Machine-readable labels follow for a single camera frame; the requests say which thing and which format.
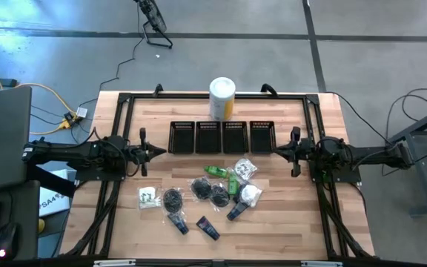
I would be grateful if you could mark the small yellow ball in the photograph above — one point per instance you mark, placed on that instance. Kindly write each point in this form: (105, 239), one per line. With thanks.
(41, 225)

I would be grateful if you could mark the black metal desk frame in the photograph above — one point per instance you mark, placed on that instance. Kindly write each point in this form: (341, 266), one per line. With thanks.
(424, 167)

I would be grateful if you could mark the white yellow wipes canister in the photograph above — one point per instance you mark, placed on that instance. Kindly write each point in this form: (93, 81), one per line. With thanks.
(222, 98)

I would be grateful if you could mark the bagged cotton swab vanity pack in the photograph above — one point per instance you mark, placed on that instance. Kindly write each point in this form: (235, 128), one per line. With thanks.
(148, 196)
(245, 168)

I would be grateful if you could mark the small green bottle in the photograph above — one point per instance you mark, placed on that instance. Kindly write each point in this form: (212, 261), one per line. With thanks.
(216, 171)
(233, 184)

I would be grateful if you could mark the black computer desk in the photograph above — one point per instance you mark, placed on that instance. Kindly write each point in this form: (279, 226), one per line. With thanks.
(20, 207)

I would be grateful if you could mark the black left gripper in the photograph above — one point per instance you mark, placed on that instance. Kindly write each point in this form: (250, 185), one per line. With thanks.
(135, 152)

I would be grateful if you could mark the black floor fan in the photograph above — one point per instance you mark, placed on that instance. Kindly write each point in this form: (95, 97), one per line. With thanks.
(154, 18)

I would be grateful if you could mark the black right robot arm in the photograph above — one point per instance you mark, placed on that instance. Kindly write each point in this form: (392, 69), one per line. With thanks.
(365, 154)

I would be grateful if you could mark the black computer mouse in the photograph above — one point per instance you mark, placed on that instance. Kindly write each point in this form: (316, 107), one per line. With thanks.
(6, 241)

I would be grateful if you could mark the dark grey flat panel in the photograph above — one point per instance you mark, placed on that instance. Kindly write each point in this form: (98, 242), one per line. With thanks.
(2, 137)

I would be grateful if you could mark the white cardboard box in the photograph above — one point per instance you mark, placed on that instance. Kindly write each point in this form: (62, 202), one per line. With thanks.
(52, 200)

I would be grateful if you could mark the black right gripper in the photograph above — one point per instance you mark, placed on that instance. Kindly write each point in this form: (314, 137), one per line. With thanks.
(300, 152)

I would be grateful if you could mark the black diagonal strut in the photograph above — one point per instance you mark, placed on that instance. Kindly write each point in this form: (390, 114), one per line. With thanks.
(50, 181)

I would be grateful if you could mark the silver edge bracket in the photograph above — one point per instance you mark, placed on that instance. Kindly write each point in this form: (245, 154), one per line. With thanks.
(321, 264)
(114, 263)

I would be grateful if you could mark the bagged white shower cap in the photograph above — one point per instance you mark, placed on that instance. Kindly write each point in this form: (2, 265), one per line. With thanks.
(251, 193)

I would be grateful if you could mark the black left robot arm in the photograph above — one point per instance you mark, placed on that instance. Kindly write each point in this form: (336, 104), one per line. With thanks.
(69, 150)

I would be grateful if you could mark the black slotted plastic basket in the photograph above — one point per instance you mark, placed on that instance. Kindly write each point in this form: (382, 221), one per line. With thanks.
(181, 139)
(208, 139)
(262, 138)
(235, 139)

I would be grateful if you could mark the white power adapter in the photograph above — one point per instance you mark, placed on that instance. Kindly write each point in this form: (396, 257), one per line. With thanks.
(82, 112)

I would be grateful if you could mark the black aluminium table frame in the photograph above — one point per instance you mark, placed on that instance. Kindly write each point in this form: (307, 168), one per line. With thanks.
(161, 96)

